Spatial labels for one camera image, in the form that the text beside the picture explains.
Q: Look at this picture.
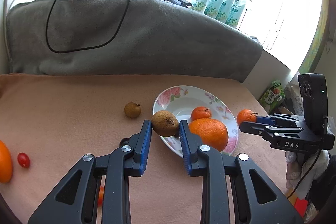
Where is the small mandarin with stem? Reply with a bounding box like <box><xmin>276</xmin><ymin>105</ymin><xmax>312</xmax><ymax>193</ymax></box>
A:
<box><xmin>236</xmin><ymin>109</ymin><xmax>258</xmax><ymax>125</ymax></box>

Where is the large cherry tomato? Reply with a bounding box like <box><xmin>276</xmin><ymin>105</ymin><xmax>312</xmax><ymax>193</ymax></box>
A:
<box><xmin>98</xmin><ymin>186</ymin><xmax>104</xmax><ymax>206</ymax></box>

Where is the large orange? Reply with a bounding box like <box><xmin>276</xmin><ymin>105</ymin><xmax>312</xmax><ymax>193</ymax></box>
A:
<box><xmin>189</xmin><ymin>118</ymin><xmax>228</xmax><ymax>152</ymax></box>

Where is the oval orange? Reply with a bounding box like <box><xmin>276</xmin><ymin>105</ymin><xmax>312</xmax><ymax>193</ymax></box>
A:
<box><xmin>0</xmin><ymin>141</ymin><xmax>13</xmax><ymax>184</ymax></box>

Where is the brown longan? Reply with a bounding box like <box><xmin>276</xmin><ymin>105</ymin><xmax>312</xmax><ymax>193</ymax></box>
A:
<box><xmin>124</xmin><ymin>102</ymin><xmax>141</xmax><ymax>118</ymax></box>
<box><xmin>151</xmin><ymin>110</ymin><xmax>179</xmax><ymax>137</ymax></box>

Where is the dark cherry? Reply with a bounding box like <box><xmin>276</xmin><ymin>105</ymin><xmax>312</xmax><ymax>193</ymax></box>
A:
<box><xmin>119</xmin><ymin>138</ymin><xmax>130</xmax><ymax>147</ymax></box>

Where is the green carton box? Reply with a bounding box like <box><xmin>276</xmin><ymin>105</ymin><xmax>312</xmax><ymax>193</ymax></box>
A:
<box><xmin>259</xmin><ymin>80</ymin><xmax>285</xmax><ymax>114</ymax></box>

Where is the white glove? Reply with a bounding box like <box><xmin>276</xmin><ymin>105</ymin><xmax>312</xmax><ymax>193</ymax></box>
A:
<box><xmin>285</xmin><ymin>149</ymin><xmax>330</xmax><ymax>200</ymax></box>

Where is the small red cherry tomato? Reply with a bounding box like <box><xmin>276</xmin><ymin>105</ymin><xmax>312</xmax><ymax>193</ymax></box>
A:
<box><xmin>17</xmin><ymin>152</ymin><xmax>30</xmax><ymax>168</ymax></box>

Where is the pink blanket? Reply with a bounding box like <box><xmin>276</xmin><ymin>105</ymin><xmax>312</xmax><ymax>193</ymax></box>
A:
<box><xmin>0</xmin><ymin>73</ymin><xmax>297</xmax><ymax>224</ymax></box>

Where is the floral white plate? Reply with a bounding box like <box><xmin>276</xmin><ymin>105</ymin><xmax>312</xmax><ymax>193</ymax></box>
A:
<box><xmin>152</xmin><ymin>85</ymin><xmax>239</xmax><ymax>155</ymax></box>

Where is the grey cushion blanket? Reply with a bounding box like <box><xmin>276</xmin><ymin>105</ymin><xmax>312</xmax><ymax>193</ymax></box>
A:
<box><xmin>6</xmin><ymin>0</ymin><xmax>263</xmax><ymax>82</ymax></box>

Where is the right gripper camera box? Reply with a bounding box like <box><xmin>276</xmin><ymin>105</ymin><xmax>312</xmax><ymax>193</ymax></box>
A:
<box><xmin>298</xmin><ymin>73</ymin><xmax>328</xmax><ymax>136</ymax></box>

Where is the black cable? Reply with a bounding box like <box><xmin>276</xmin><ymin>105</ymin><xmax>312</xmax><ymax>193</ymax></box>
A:
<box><xmin>45</xmin><ymin>0</ymin><xmax>133</xmax><ymax>54</ymax></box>

